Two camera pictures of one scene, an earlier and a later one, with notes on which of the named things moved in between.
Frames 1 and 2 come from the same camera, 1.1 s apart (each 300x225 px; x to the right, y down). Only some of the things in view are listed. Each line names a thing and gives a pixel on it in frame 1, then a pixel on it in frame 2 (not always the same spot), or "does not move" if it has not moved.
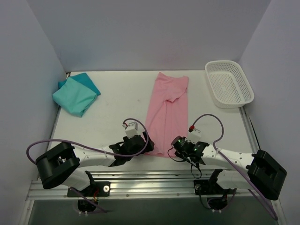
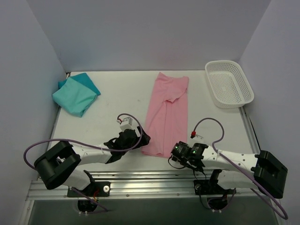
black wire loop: (184, 161) to (176, 168)
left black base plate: (96, 189) does not move
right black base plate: (207, 187) does not move
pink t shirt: (167, 116) does not move
